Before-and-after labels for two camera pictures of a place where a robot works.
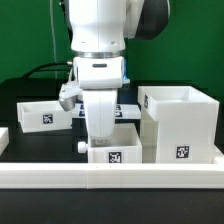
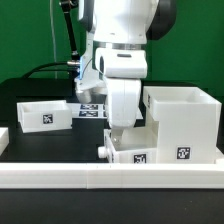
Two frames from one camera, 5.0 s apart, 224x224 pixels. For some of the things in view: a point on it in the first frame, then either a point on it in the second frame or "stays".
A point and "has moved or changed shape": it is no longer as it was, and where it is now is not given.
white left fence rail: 4,139 stays
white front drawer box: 125,146 has moved or changed shape
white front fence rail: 101,176 stays
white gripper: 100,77 to 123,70
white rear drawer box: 42,116 stays
